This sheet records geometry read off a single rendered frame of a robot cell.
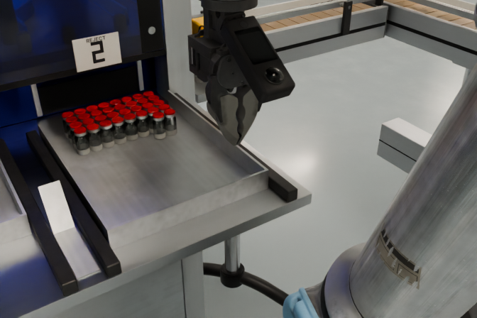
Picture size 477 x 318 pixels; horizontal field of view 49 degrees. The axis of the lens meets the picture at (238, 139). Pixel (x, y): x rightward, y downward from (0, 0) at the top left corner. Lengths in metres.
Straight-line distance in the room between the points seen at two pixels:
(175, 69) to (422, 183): 0.80
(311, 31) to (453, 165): 1.12
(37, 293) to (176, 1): 0.58
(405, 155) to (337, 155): 0.91
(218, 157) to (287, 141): 1.78
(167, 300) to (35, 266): 0.71
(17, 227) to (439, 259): 0.58
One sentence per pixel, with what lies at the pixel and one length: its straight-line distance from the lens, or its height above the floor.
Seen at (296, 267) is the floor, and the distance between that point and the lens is 1.96.
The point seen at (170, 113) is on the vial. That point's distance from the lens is 0.95.
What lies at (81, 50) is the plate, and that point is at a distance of 0.98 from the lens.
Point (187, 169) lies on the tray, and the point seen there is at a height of 0.88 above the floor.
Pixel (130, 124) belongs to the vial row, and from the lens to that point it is 0.95.
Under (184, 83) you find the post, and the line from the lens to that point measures 1.09.
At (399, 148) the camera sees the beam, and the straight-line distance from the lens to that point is 1.73.
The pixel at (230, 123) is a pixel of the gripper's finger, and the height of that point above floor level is 1.02.
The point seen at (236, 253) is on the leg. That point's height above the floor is 0.22.
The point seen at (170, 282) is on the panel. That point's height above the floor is 0.39.
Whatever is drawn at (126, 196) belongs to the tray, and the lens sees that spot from 0.83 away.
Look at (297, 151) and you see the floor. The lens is 2.59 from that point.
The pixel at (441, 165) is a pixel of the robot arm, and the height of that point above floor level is 1.21.
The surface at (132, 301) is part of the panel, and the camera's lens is 1.36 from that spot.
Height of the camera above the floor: 1.37
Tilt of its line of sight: 31 degrees down
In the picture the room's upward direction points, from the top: straight up
